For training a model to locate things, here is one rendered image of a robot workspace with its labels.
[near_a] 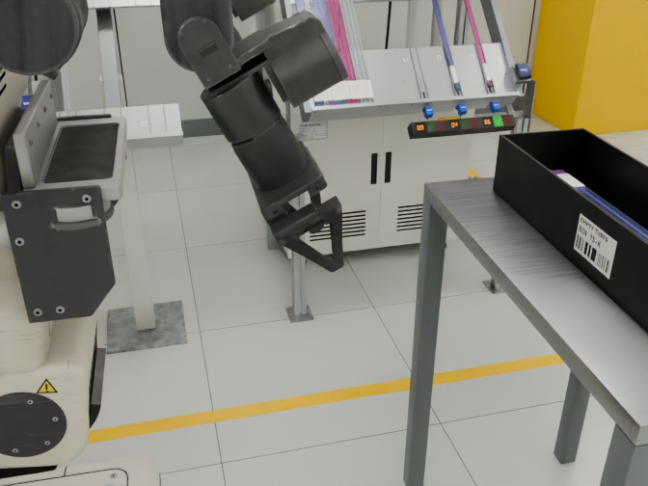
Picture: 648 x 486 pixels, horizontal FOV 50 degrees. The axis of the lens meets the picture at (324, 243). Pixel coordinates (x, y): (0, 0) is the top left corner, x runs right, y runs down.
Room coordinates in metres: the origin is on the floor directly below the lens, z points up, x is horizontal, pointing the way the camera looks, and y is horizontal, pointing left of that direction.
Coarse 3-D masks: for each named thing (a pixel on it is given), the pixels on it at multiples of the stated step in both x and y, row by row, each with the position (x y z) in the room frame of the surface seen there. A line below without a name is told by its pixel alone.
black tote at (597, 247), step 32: (576, 128) 1.26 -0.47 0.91; (512, 160) 1.17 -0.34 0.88; (544, 160) 1.25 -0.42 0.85; (576, 160) 1.26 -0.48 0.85; (608, 160) 1.17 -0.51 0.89; (512, 192) 1.16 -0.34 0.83; (544, 192) 1.06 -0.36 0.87; (576, 192) 0.97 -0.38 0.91; (608, 192) 1.15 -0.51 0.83; (640, 192) 1.07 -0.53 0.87; (544, 224) 1.04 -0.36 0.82; (576, 224) 0.96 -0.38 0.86; (608, 224) 0.88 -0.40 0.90; (640, 224) 1.06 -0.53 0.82; (576, 256) 0.94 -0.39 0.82; (608, 256) 0.87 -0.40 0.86; (640, 256) 0.81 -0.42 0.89; (608, 288) 0.85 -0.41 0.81; (640, 288) 0.79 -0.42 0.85; (640, 320) 0.78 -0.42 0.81
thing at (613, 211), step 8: (560, 176) 1.19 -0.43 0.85; (568, 176) 1.19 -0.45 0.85; (576, 184) 1.15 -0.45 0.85; (584, 192) 1.12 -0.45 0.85; (592, 192) 1.12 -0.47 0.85; (592, 200) 1.09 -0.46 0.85; (600, 200) 1.09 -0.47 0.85; (608, 208) 1.05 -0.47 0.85; (616, 208) 1.05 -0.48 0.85; (616, 216) 1.02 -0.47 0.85; (624, 216) 1.02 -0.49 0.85; (624, 224) 0.99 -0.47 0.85; (632, 224) 0.99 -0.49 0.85; (640, 232) 0.96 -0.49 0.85
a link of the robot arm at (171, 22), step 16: (160, 0) 0.58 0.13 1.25; (176, 0) 0.59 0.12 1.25; (192, 0) 0.59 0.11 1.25; (208, 0) 0.59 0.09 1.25; (224, 0) 0.59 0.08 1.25; (176, 16) 0.59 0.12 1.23; (208, 16) 0.59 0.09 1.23; (224, 16) 0.59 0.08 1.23; (176, 32) 0.59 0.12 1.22; (224, 32) 0.59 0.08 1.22; (176, 48) 0.59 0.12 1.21
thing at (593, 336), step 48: (432, 192) 1.23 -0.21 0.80; (480, 192) 1.22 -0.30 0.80; (432, 240) 1.23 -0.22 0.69; (480, 240) 1.03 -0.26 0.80; (528, 240) 1.03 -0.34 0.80; (432, 288) 1.24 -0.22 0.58; (528, 288) 0.87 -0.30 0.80; (576, 288) 0.87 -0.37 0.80; (432, 336) 1.24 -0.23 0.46; (576, 336) 0.76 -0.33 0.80; (624, 336) 0.76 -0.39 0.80; (432, 384) 1.24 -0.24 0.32; (576, 384) 1.33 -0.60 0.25; (624, 384) 0.66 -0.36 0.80; (576, 432) 1.33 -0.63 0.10; (624, 432) 0.61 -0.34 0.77; (624, 480) 0.59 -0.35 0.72
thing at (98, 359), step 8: (96, 352) 0.85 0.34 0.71; (104, 352) 0.85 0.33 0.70; (96, 360) 0.83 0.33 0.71; (104, 360) 0.83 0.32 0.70; (96, 368) 0.81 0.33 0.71; (96, 376) 0.79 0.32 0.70; (96, 384) 0.78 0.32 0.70; (96, 392) 0.76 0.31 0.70; (96, 400) 0.74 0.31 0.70; (96, 408) 0.73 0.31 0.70; (96, 416) 0.73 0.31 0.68; (0, 472) 0.70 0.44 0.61; (8, 472) 0.71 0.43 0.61; (16, 472) 0.71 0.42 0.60; (24, 472) 0.71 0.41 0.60; (32, 472) 0.71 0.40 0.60
